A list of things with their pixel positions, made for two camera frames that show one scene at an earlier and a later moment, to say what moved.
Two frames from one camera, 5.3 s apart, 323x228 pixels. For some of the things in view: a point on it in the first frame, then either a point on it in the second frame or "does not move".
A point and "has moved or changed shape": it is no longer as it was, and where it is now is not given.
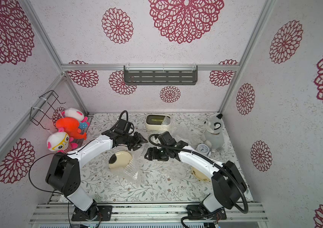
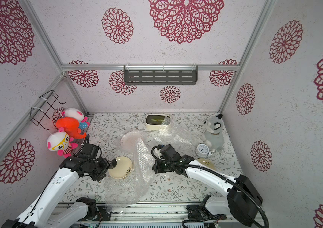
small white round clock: (204, 148) does not move
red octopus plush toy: (70, 126) does not move
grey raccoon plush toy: (213, 126) does not move
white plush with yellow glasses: (61, 142) does not move
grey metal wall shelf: (160, 75) does not move
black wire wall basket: (44, 108) does not move
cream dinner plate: (119, 159) has moved or changed shape
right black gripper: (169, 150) → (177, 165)
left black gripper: (141, 139) → (106, 166)
